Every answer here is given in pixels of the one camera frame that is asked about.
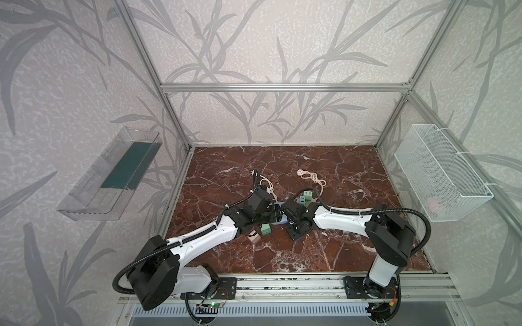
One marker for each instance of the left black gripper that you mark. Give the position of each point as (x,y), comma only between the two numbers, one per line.
(268,213)

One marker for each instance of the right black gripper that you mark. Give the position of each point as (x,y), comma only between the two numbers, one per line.
(288,216)

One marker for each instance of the light green cube charger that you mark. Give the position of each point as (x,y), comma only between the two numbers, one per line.
(308,195)

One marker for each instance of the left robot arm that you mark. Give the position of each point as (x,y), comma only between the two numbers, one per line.
(161,269)

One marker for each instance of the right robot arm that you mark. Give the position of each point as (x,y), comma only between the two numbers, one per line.
(391,235)

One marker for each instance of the blue square power strip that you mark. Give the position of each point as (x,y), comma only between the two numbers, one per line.
(283,220)

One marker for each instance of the pink cube charger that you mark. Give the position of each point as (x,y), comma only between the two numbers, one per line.
(254,237)

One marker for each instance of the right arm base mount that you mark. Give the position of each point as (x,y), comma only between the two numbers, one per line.
(364,288)

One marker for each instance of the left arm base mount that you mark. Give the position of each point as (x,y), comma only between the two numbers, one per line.
(223,288)

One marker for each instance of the white wire mesh basket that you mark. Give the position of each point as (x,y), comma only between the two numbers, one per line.
(442,179)

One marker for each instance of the aluminium frame rail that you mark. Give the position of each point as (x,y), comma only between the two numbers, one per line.
(279,87)

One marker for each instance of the clear plastic wall bin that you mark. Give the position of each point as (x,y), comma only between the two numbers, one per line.
(106,189)

